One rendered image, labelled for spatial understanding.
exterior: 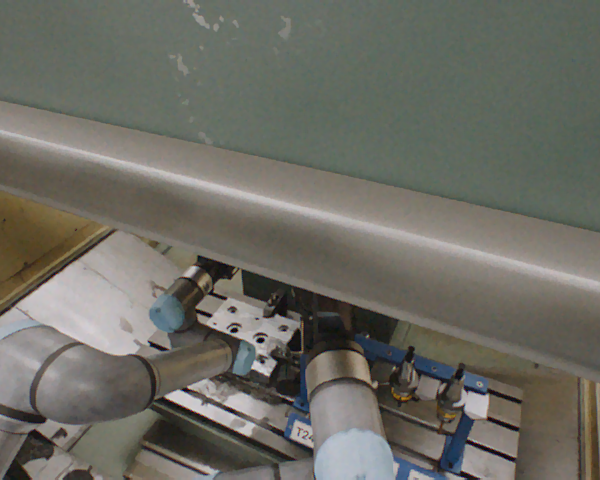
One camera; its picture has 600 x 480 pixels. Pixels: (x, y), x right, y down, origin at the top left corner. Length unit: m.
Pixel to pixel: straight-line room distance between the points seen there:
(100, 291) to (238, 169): 1.98
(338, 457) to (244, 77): 0.37
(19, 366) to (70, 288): 1.38
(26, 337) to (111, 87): 0.62
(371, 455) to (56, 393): 0.46
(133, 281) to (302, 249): 2.04
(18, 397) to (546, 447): 1.39
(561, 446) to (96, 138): 1.56
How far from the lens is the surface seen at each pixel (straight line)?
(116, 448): 1.82
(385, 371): 1.15
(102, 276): 2.19
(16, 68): 0.27
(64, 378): 0.74
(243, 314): 1.58
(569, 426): 1.69
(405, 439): 1.43
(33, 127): 0.24
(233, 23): 0.18
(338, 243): 0.15
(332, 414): 0.49
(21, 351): 0.80
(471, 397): 1.15
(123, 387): 0.75
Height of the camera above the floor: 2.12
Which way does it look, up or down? 38 degrees down
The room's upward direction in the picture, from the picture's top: straight up
